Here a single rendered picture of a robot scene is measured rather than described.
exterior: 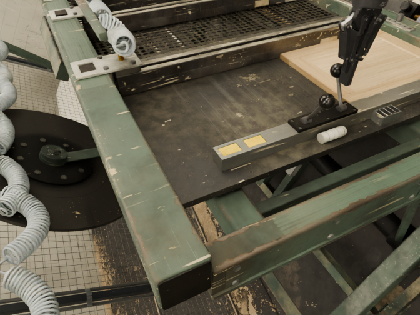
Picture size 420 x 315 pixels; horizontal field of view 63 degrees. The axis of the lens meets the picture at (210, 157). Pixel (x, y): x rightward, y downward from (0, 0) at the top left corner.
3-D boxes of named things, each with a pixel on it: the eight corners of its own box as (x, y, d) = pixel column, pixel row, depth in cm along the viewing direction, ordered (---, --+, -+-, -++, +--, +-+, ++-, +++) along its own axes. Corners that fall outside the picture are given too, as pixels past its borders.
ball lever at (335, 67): (352, 111, 93) (347, 60, 89) (341, 115, 92) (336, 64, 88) (342, 110, 96) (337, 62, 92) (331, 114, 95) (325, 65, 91)
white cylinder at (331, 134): (322, 146, 90) (345, 137, 92) (325, 137, 88) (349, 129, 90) (315, 139, 92) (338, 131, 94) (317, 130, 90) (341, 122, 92)
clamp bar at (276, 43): (380, 35, 140) (402, -30, 124) (85, 109, 102) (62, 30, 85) (362, 26, 147) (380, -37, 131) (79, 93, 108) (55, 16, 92)
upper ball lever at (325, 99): (312, 126, 91) (341, 102, 79) (301, 130, 90) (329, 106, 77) (306, 114, 92) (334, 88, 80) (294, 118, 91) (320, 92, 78)
